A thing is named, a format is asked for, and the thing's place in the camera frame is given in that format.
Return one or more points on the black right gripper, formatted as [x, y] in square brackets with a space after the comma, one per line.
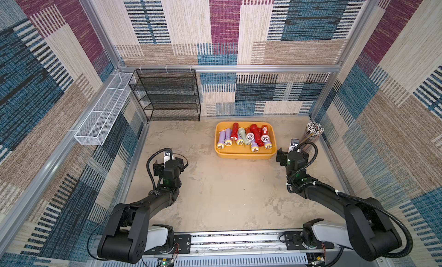
[281, 156]

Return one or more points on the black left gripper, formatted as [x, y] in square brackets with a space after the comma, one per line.
[158, 169]

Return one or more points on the purple flashlight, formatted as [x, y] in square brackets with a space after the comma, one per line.
[254, 146]
[268, 145]
[239, 141]
[221, 140]
[227, 139]

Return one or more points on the red flashlight white head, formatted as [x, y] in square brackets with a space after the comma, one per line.
[249, 134]

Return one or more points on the pale green flashlight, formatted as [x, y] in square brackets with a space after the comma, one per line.
[242, 133]

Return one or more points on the yellow plastic storage tray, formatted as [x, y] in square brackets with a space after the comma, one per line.
[243, 151]

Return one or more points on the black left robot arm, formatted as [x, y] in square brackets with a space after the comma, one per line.
[125, 235]

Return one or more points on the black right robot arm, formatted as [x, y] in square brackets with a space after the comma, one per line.
[369, 230]

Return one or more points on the cup of pencils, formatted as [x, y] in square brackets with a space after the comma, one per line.
[312, 132]

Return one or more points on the black wire shelf rack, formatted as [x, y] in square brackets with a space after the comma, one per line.
[167, 95]

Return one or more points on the white mesh wall basket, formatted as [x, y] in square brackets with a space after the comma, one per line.
[100, 120]

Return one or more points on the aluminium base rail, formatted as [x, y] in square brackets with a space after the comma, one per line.
[253, 248]

